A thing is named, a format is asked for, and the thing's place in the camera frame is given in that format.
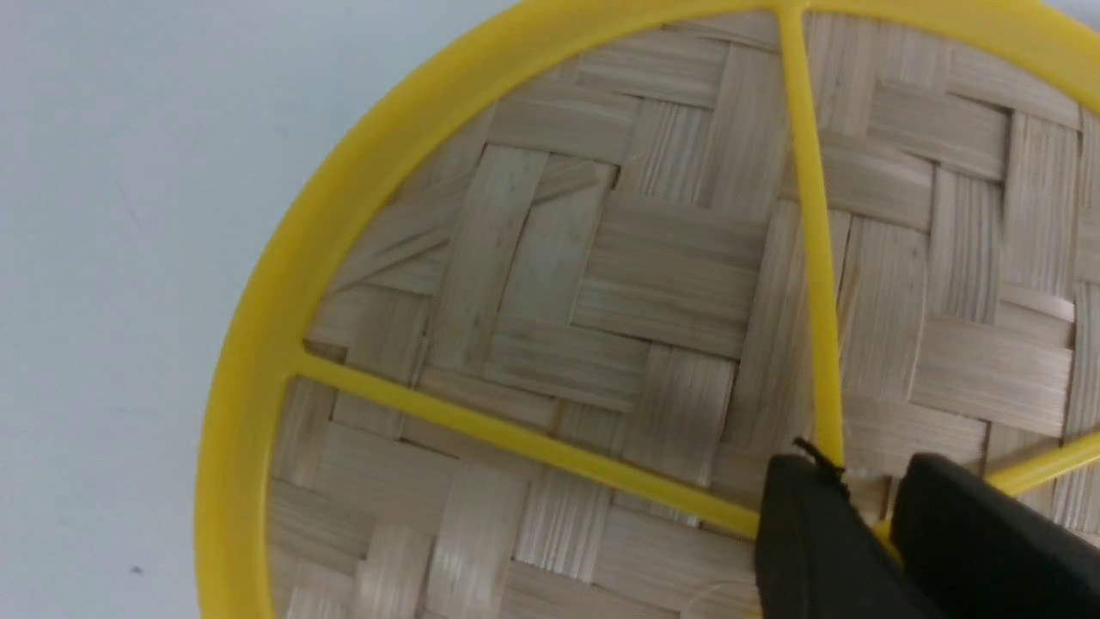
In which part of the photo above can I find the yellow woven bamboo steamer lid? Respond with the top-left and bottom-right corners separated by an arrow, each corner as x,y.
195,1 -> 1097,618

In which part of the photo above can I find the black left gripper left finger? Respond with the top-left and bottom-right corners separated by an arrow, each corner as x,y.
755,438 -> 942,618

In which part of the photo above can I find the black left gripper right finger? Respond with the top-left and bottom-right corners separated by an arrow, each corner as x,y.
890,453 -> 1099,618

